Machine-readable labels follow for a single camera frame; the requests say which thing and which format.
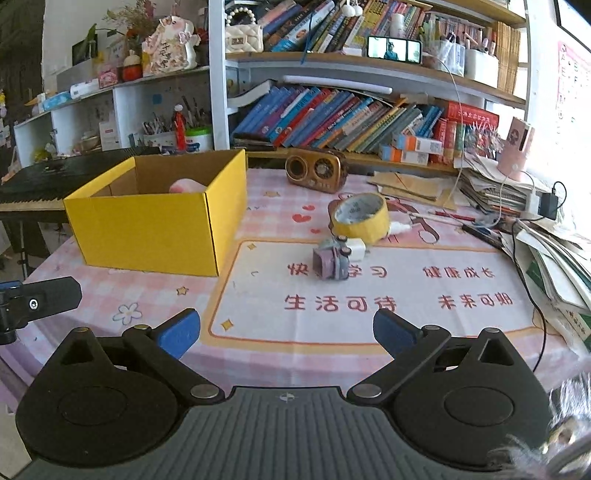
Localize white charger cube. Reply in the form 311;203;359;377
346;238;367;262

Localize brown retro radio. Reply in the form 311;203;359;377
286;148;348;194

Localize black power adapter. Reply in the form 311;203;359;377
539;192;559;220

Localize white green lidded jar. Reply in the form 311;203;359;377
185;126;213;153

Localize pink checkered tablecloth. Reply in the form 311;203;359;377
1;170;590;406

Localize yellow cardboard box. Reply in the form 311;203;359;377
64;150;247;277

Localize orange white medicine box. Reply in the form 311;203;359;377
396;135;444;155

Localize brown cardboard pieces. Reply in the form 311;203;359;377
368;172;457;211

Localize red thick book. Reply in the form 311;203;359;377
442;101;499;130

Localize smartphone on shelf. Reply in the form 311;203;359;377
367;36;423;65

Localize red pencil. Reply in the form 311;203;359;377
435;210;476;222

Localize pink plush paw toy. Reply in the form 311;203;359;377
168;178;207;194

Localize white spray bottle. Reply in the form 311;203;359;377
388;221;412;235

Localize black electronic piano keyboard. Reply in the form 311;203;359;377
1;146;159;213

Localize white pen holder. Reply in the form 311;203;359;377
143;132;176;149

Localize yellow tape roll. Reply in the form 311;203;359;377
331;193;391;245

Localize grey purple toy camera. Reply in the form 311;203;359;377
312;235;353;281

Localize stack of papers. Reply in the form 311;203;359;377
454;154;590;356

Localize white quilted handbag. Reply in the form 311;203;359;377
224;7;263;53

